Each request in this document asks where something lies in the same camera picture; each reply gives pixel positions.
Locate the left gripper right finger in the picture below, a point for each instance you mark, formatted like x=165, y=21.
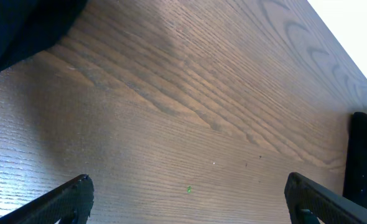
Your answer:
x=310, y=202

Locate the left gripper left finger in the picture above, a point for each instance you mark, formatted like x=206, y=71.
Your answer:
x=71, y=202

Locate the black fabric storage container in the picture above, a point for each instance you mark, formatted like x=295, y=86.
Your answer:
x=355, y=182

